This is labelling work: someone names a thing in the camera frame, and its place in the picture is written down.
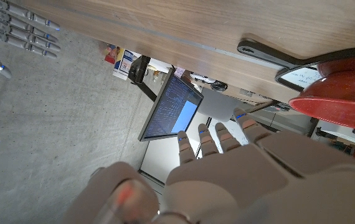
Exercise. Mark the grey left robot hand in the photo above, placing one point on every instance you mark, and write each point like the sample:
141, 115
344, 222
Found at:
258, 186

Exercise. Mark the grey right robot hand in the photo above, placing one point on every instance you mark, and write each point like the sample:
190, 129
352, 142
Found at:
12, 28

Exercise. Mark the red bowl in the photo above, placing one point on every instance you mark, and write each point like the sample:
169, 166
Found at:
339, 99

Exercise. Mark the white shelf cabinet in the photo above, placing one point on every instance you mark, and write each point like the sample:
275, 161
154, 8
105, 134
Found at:
345, 137

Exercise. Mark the black computer mouse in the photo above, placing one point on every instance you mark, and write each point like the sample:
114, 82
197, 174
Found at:
219, 86

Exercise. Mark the black computer monitor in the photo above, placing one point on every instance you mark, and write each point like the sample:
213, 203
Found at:
171, 109

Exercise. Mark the white wipes canister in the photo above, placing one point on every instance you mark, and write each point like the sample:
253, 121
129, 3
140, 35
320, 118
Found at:
127, 63

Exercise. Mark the white game controller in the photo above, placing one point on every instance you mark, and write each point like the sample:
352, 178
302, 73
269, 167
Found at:
202, 77

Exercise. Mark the small black pan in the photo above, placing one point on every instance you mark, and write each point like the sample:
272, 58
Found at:
258, 51

